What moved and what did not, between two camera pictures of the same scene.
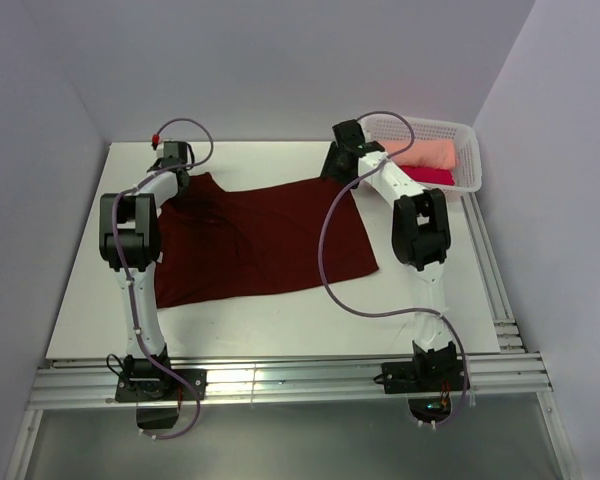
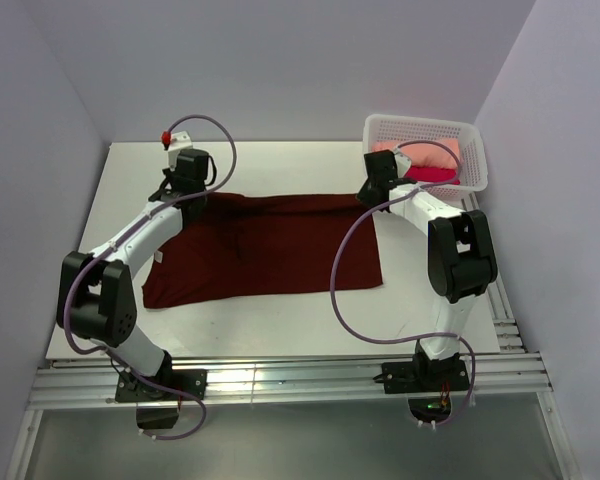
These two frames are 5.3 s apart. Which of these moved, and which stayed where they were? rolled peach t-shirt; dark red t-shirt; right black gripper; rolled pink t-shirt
Moved: dark red t-shirt; right black gripper
Stayed: rolled pink t-shirt; rolled peach t-shirt
